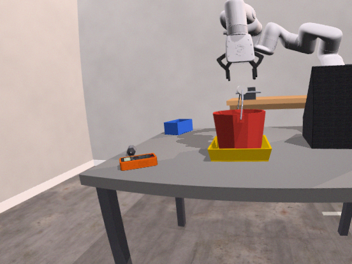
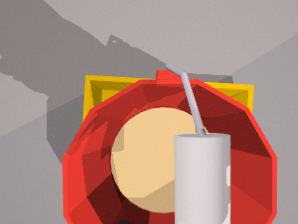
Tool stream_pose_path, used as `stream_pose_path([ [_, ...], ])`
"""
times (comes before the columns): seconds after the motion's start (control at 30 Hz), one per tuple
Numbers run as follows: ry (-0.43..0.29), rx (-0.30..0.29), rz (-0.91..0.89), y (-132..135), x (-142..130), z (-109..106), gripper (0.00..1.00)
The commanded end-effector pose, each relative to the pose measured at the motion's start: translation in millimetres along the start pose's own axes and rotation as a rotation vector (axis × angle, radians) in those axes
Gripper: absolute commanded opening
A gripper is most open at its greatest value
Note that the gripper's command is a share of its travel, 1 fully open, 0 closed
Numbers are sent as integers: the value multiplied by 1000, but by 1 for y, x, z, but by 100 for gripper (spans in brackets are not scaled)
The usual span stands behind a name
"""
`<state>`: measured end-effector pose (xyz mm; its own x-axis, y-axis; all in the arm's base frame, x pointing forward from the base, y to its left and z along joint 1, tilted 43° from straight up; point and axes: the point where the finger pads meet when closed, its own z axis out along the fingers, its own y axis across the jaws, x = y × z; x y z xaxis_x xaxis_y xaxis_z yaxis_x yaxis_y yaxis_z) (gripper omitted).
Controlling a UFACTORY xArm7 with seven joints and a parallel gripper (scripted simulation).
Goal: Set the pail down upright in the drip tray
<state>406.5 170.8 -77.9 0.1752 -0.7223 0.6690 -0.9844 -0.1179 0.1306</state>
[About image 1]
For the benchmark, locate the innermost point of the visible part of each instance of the yellow rectangular tray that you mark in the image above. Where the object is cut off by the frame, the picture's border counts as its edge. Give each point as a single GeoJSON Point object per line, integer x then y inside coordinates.
{"type": "Point", "coordinates": [217, 154]}

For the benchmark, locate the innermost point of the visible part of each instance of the orange pocket multimeter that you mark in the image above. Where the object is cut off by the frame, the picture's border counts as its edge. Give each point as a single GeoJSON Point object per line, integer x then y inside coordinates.
{"type": "Point", "coordinates": [134, 162]}

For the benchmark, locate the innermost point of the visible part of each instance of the blue open box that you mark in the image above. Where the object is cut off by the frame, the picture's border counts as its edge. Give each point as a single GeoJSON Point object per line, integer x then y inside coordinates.
{"type": "Point", "coordinates": [178, 127]}

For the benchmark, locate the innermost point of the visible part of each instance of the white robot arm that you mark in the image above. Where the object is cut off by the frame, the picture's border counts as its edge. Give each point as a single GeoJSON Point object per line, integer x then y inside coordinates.
{"type": "Point", "coordinates": [241, 18]}

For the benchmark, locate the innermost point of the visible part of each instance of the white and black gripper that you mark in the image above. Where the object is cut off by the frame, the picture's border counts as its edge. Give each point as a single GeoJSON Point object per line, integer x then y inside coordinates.
{"type": "Point", "coordinates": [240, 49]}

